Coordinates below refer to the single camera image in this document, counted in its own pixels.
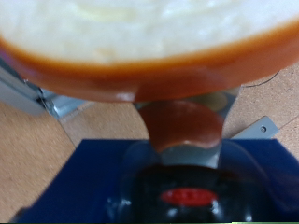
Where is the black handled metal spatula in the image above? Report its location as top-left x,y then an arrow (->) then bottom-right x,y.
118,87 -> 265,224

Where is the white bread slice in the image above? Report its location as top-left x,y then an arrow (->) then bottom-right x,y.
0,0 -> 299,104

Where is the blue spatula grip block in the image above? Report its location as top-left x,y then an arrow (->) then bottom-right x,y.
12,138 -> 299,224

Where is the silver toaster oven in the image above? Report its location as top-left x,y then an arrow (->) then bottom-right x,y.
0,55 -> 92,120

